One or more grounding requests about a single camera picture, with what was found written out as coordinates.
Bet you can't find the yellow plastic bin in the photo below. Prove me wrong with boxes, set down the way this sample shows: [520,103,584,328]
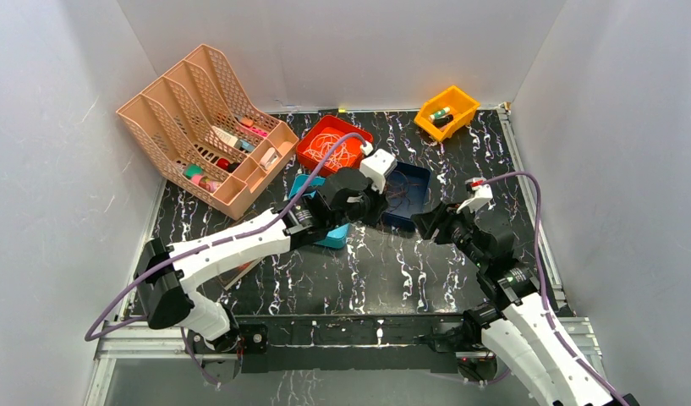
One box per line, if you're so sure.
[414,85,480,142]

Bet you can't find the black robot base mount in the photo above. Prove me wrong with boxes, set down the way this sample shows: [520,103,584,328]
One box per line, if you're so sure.
[186,314,507,386]

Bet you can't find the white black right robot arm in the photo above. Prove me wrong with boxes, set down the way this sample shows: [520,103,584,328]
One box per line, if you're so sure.
[411,203,638,405]

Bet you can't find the peach plastic file organizer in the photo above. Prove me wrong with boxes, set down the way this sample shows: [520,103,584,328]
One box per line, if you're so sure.
[117,44,299,219]

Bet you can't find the aluminium frame rail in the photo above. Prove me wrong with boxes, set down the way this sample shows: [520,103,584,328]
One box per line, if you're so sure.
[96,319,604,359]

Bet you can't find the green pink tape rolls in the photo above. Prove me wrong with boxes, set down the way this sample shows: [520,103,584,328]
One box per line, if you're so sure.
[182,163,222,193]

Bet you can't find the black tube in bin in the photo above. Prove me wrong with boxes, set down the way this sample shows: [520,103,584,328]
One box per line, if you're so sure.
[432,114,454,129]

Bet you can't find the red ball in organizer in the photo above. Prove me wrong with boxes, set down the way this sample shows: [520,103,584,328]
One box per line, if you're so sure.
[216,158,231,172]

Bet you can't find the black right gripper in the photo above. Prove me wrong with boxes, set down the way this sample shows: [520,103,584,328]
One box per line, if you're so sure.
[410,199,487,269]

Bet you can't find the three days to see book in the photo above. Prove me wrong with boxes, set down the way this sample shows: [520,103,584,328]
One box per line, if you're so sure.
[220,258,262,290]

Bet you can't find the navy blue square tray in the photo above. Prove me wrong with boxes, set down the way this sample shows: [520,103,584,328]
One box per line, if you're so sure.
[380,161,431,233]

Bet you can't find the white thin cable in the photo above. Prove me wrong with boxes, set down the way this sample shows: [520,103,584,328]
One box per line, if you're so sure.
[304,131,359,173]

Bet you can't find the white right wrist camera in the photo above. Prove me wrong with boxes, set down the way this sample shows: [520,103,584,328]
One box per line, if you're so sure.
[457,178,493,214]

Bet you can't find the white box in organizer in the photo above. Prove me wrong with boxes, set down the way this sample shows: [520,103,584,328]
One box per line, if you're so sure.
[211,125,242,149]

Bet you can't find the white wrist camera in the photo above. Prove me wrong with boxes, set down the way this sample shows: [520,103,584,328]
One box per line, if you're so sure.
[359,149,397,195]
[457,178,493,214]

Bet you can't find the red square tray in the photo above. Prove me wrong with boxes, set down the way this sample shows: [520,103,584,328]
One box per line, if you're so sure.
[296,115,374,178]

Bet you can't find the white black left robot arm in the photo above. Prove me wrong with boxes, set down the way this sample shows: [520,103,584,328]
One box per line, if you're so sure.
[136,167,389,352]

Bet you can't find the pink marker in organizer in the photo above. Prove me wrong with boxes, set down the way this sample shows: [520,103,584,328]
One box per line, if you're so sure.
[236,116,268,138]

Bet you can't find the green white tube in bin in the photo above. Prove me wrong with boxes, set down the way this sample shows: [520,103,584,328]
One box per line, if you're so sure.
[428,107,451,122]

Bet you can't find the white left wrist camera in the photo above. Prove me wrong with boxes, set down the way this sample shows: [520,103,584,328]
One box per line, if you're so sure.
[359,149,397,195]

